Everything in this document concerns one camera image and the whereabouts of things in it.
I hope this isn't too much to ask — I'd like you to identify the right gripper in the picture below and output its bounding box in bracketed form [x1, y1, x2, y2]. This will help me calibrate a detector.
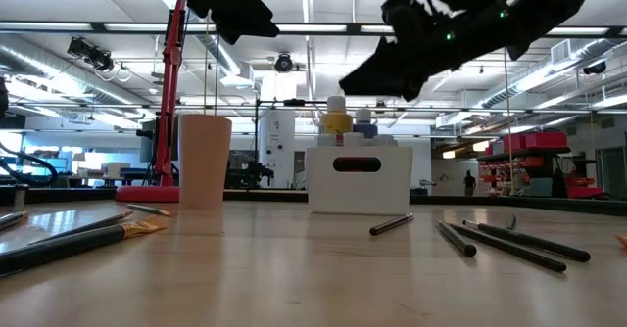
[339, 0, 597, 102]

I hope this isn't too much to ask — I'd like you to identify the large purple paint bottle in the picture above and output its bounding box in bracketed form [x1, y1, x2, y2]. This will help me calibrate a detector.
[353, 108, 380, 140]

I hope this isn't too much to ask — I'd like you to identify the large yellow paint bottle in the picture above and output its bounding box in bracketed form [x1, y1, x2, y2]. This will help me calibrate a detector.
[319, 95, 355, 135]

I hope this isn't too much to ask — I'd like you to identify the wide paintbrush gold ferrule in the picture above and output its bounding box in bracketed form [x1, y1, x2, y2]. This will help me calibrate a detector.
[0, 217, 169, 278]

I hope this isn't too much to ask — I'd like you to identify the red desk lamp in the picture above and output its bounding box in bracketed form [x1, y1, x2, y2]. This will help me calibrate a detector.
[115, 0, 188, 205]

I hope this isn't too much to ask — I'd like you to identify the white plastic bin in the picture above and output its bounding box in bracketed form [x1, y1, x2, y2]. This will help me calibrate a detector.
[305, 144, 414, 216]

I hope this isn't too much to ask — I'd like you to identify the person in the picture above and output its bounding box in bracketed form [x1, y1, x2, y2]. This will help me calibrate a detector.
[462, 169, 477, 197]

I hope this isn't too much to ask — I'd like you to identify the black tripod stand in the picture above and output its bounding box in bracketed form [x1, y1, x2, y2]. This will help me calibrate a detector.
[225, 98, 328, 190]

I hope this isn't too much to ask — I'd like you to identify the white cylindrical tank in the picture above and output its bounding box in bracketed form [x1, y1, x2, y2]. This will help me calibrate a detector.
[258, 110, 297, 189]

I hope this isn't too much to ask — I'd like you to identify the dark monitor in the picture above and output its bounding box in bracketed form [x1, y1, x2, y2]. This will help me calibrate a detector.
[139, 117, 180, 164]

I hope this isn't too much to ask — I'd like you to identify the shelf with red bins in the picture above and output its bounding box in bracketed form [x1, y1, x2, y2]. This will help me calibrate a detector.
[477, 130, 573, 197]

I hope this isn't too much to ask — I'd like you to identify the orange cup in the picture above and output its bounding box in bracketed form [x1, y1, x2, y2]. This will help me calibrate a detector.
[176, 114, 234, 211]

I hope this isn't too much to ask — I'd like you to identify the white air vent grille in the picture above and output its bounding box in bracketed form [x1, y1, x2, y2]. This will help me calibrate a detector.
[550, 38, 572, 66]

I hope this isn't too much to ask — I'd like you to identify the red floor bin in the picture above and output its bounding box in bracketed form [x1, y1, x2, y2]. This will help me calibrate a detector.
[565, 184, 606, 200]

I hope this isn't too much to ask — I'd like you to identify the black ceiling camera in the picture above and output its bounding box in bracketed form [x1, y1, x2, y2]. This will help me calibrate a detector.
[273, 52, 294, 73]

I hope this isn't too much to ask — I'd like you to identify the silver ventilation duct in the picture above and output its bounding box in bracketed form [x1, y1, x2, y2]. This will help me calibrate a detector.
[482, 37, 627, 111]
[0, 32, 148, 108]

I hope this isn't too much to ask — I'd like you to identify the black aluminium table frame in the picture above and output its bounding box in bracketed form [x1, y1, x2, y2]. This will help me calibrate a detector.
[0, 185, 627, 217]

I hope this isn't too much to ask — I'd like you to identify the black hose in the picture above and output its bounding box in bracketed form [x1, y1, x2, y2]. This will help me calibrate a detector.
[0, 143, 61, 188]

